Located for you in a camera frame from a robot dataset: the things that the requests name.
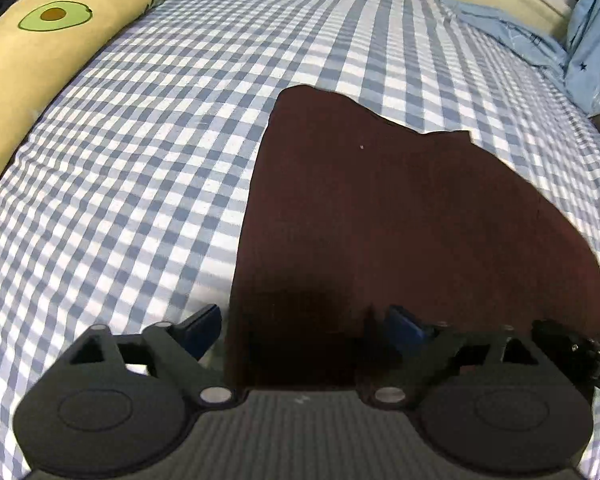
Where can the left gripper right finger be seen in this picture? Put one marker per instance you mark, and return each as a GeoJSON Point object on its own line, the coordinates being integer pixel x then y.
{"type": "Point", "coordinates": [490, 402]}

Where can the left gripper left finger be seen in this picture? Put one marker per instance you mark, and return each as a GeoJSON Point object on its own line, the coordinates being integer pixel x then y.
{"type": "Point", "coordinates": [115, 404]}

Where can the maroon vintage print sweatshirt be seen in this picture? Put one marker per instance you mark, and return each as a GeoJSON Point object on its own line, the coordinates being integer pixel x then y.
{"type": "Point", "coordinates": [349, 214]}

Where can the blue white checkered bedsheet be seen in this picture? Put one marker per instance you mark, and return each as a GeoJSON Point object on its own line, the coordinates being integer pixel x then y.
{"type": "Point", "coordinates": [124, 204]}

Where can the right blue star curtain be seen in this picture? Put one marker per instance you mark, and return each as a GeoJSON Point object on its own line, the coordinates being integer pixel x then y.
{"type": "Point", "coordinates": [572, 65]}

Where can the yellow avocado print pillow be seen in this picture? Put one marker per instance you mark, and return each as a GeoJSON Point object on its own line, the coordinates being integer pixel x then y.
{"type": "Point", "coordinates": [43, 44]}

